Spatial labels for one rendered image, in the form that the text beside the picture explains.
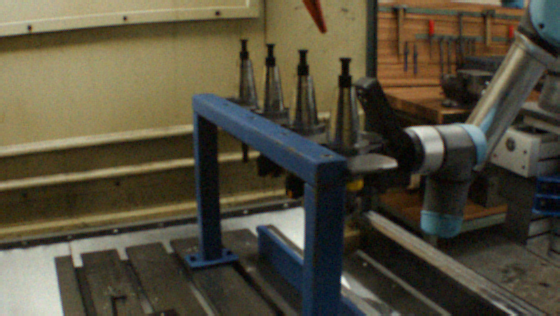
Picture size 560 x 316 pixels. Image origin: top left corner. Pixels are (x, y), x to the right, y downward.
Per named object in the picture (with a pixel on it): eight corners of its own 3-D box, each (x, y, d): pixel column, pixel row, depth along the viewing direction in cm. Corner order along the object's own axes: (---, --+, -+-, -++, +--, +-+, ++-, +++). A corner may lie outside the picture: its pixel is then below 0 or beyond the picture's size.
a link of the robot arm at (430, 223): (463, 220, 102) (472, 165, 99) (458, 244, 92) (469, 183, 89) (424, 214, 105) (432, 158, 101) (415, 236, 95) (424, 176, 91)
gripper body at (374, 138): (354, 198, 81) (419, 189, 86) (358, 140, 79) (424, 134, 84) (328, 183, 88) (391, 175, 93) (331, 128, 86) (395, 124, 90)
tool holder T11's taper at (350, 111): (317, 140, 70) (318, 85, 68) (345, 135, 72) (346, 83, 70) (341, 148, 66) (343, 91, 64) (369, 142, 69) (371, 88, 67)
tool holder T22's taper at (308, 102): (281, 121, 80) (281, 73, 78) (309, 118, 82) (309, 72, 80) (295, 128, 76) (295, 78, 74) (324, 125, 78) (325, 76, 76)
